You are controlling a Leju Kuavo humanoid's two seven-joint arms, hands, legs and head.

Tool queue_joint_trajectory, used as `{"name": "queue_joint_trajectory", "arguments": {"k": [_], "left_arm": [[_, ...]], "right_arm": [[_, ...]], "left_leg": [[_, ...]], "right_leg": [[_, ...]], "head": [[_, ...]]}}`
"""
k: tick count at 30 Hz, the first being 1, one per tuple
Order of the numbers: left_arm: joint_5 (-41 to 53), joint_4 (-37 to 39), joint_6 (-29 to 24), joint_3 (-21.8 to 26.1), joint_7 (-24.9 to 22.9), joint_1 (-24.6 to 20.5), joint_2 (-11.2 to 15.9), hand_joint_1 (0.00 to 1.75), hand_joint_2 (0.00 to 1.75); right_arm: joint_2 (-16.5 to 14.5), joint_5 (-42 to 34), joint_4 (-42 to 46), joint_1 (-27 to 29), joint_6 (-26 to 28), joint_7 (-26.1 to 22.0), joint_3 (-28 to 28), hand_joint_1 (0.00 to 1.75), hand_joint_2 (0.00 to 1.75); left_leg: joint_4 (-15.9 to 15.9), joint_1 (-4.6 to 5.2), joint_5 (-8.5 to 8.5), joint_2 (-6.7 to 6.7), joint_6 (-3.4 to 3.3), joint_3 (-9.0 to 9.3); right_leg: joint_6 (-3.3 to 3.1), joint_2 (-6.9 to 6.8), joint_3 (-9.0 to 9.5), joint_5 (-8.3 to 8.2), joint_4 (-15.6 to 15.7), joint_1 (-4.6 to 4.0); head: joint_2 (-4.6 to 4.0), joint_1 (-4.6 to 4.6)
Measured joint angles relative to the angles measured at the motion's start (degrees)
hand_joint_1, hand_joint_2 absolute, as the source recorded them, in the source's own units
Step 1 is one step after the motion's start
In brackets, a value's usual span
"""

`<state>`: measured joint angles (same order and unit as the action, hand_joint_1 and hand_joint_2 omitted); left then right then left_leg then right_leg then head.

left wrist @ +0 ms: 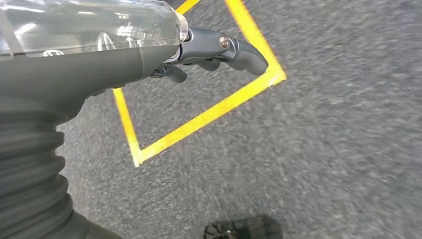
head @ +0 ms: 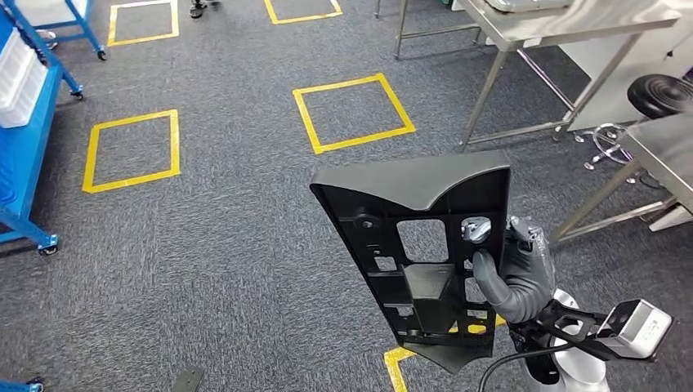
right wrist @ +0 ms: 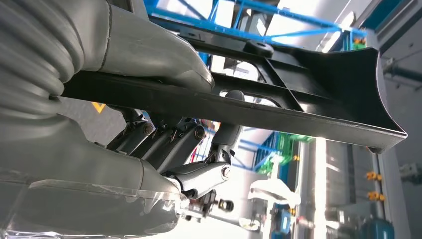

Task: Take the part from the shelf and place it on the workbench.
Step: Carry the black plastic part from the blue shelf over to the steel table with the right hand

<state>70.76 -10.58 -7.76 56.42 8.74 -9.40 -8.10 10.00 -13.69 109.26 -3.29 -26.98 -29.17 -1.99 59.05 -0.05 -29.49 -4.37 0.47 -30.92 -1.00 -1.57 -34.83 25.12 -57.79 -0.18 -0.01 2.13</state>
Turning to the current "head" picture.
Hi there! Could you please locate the yellow floor tape square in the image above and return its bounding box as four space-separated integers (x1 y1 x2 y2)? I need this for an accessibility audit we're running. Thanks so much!
382 314 508 392
82 109 181 194

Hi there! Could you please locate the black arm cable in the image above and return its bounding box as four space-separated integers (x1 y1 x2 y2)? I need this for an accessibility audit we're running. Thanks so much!
477 341 575 392

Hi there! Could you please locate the white cabinet panel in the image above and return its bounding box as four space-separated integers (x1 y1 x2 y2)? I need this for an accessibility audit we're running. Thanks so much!
560 24 693 132

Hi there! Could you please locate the white plastic bin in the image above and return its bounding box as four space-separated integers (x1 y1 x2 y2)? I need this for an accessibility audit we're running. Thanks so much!
11 0 87 27
0 54 49 129
0 27 36 106

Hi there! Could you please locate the blue wheeled shelf rack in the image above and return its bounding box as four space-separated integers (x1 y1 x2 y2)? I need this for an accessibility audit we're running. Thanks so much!
11 0 108 60
0 0 85 256

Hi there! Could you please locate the person's foot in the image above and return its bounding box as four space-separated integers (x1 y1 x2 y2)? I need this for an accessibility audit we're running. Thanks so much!
189 0 221 20

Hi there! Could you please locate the black plastic plate bracket part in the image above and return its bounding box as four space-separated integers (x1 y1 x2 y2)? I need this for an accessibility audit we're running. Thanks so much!
310 151 512 376

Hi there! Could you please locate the black round stool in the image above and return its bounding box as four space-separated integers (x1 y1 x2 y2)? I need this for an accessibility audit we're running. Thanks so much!
574 73 693 185

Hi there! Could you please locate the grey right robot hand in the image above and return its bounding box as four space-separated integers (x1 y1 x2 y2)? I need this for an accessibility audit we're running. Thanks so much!
461 215 557 323

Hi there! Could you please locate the stainless steel workbench table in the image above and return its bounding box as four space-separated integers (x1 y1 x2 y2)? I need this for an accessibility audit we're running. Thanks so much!
552 110 693 243

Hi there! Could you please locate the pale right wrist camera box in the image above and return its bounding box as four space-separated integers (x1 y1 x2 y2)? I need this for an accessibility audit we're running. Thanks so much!
595 299 675 361

